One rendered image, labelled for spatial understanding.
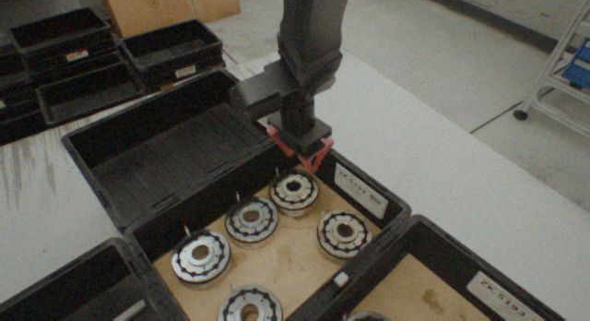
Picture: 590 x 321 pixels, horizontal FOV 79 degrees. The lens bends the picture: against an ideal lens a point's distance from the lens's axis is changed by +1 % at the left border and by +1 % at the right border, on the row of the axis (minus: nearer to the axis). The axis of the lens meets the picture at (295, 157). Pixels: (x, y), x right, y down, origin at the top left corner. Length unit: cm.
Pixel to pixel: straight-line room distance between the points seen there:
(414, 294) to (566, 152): 191
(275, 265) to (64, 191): 64
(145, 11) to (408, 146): 250
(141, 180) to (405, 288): 58
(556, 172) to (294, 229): 183
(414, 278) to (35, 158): 104
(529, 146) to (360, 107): 141
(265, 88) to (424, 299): 44
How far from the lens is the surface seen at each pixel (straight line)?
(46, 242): 103
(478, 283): 66
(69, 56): 206
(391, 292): 68
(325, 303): 55
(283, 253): 69
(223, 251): 67
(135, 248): 63
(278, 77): 50
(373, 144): 107
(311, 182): 75
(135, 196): 84
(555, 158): 242
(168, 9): 322
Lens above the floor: 144
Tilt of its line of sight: 47 degrees down
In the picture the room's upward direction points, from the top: straight up
